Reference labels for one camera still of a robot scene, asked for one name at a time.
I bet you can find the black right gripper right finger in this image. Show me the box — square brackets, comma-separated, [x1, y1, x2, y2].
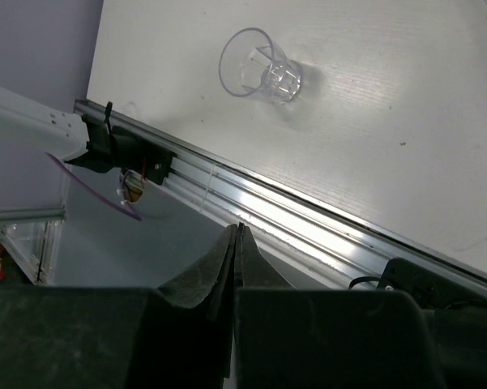
[234, 225, 446, 388]

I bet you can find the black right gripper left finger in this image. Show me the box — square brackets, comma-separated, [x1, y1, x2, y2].
[0, 225, 237, 388]

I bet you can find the aluminium mounting rail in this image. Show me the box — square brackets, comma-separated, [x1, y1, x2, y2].
[111, 113, 487, 298]

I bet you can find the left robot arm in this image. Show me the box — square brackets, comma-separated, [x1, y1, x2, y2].
[0, 87, 115, 173]

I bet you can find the clear plastic glass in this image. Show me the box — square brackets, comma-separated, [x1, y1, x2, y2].
[218, 28, 302, 104]

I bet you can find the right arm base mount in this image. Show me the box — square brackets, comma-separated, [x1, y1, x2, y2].
[348, 258, 487, 320]

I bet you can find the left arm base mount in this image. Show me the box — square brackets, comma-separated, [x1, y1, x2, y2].
[110, 126, 175, 205]

